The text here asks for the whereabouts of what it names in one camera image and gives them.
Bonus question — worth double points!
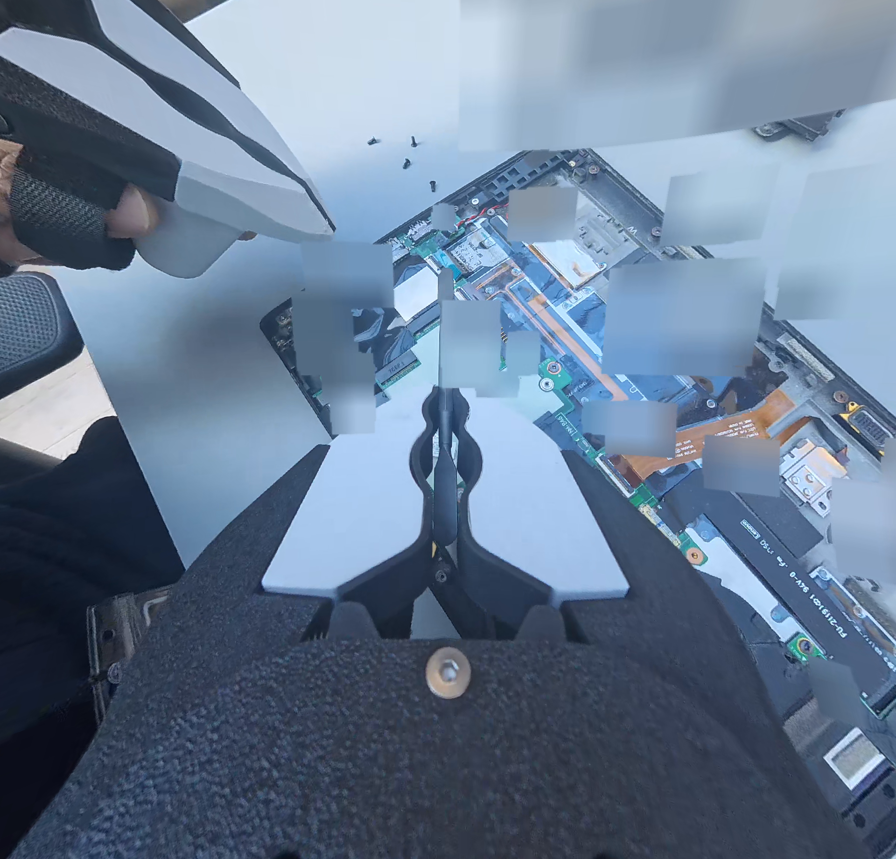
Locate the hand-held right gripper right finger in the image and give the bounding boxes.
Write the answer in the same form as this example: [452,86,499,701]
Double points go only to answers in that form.
[450,382,630,639]

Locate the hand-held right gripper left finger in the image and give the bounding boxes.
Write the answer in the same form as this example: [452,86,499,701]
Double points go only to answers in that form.
[261,382,446,637]

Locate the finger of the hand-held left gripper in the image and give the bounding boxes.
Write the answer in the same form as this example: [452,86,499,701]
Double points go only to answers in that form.
[0,28,336,279]
[90,0,337,233]

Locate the black handled metal spudger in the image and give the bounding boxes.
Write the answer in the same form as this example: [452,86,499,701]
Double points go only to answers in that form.
[430,270,463,551]

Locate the pale green memory module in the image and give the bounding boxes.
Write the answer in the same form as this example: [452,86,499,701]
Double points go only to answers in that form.
[377,327,443,392]
[518,375,561,426]

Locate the black laptop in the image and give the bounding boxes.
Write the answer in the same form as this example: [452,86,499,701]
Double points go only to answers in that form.
[259,106,896,859]

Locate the person's left hand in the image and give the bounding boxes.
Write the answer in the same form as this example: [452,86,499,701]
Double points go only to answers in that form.
[0,138,177,266]

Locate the black mesh office chair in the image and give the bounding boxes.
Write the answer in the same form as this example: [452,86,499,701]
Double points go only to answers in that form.
[0,273,86,399]

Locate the person's black clothing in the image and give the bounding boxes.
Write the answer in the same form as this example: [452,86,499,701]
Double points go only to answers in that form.
[0,417,186,839]

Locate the silver shielded wireless card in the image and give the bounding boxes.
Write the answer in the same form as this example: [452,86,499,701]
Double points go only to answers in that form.
[448,232,508,273]

